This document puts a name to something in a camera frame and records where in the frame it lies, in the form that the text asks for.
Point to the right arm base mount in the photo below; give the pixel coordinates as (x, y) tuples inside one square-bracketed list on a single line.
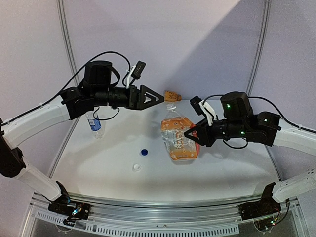
[(264, 207)]

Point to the clear bottle blue label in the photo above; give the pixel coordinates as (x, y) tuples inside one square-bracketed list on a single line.
[(95, 124)]

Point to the blue bottle cap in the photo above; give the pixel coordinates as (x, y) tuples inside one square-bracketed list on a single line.
[(144, 152)]

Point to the right aluminium corner post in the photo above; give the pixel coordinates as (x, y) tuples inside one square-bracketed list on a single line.
[(260, 46)]

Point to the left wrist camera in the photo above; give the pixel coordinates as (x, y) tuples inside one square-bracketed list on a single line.
[(133, 74)]

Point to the small brown bottle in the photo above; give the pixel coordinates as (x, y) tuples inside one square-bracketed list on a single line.
[(171, 96)]

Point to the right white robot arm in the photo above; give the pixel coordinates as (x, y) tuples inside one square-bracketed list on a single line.
[(265, 128)]

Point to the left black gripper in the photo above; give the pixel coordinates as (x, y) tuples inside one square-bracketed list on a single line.
[(136, 98)]

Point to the aluminium corner post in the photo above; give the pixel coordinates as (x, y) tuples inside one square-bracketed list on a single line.
[(65, 35), (260, 46)]

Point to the aluminium front rail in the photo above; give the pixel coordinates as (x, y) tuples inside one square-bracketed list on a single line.
[(126, 218)]

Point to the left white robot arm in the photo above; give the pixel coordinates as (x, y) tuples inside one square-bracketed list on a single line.
[(95, 90)]

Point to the left aluminium corner post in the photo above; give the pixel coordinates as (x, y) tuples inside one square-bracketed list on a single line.
[(65, 35)]

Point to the crushed orange label bottle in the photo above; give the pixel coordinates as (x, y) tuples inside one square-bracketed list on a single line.
[(172, 128)]

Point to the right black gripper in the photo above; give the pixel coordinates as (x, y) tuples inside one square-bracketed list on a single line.
[(204, 138)]

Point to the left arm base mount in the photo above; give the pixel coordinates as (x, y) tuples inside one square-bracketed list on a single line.
[(74, 211)]

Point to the white bottle cap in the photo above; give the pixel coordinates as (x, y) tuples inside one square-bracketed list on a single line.
[(136, 167)]

